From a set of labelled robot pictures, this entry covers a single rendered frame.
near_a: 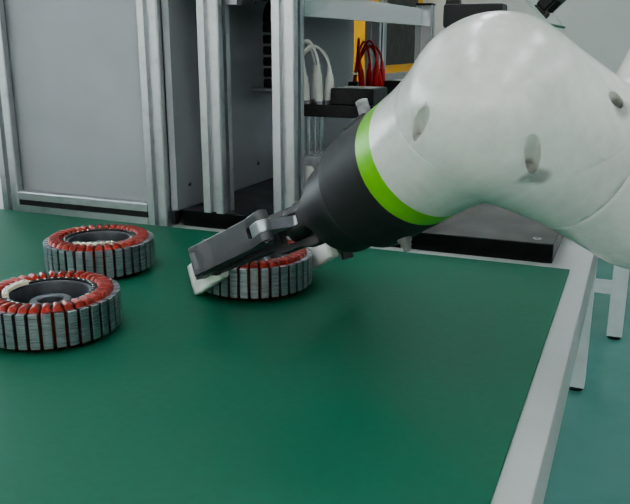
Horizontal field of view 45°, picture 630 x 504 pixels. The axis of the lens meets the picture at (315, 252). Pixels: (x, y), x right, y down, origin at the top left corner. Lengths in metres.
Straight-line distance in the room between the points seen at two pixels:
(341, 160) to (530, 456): 0.22
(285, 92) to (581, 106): 0.54
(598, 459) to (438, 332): 1.43
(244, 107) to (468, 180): 0.74
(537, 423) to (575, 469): 1.47
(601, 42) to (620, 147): 5.90
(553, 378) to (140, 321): 0.34
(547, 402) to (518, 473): 0.10
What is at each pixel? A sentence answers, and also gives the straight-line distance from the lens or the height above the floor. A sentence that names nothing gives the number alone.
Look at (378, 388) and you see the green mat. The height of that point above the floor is 0.75.
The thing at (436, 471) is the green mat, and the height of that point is 0.75.
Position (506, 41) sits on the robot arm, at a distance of 0.43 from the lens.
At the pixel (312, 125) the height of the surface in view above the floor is 0.86.
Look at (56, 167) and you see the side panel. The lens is 1.12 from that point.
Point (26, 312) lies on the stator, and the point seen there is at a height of 0.78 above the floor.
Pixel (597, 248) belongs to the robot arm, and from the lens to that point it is 0.52.
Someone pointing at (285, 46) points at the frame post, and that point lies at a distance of 0.91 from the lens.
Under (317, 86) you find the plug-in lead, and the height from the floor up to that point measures 0.92.
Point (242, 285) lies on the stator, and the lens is 0.70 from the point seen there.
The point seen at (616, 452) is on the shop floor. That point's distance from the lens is 2.09.
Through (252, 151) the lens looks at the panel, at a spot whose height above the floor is 0.82.
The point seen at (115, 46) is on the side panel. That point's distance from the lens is 1.04.
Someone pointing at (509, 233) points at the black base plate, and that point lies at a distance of 0.90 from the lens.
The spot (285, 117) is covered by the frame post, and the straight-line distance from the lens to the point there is 0.93.
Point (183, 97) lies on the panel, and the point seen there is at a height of 0.91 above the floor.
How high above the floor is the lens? 0.98
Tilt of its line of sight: 15 degrees down
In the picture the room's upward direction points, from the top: straight up
